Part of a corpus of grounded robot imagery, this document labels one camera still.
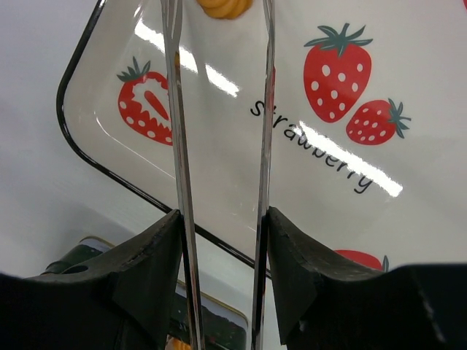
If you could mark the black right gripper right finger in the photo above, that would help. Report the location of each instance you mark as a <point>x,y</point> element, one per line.
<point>326,301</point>

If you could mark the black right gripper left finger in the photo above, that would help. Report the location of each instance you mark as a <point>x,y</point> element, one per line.
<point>120,299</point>

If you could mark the square cookie tin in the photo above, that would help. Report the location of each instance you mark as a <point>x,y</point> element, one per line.
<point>224,326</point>

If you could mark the metal tongs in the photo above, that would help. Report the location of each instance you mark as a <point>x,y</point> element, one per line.
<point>171,12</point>

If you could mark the round cookie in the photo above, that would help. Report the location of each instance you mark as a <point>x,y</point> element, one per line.
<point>225,9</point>

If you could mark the flower cookie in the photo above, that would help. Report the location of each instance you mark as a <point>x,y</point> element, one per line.
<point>176,344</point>

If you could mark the strawberry print tray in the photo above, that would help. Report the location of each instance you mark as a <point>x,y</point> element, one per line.
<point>368,131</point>

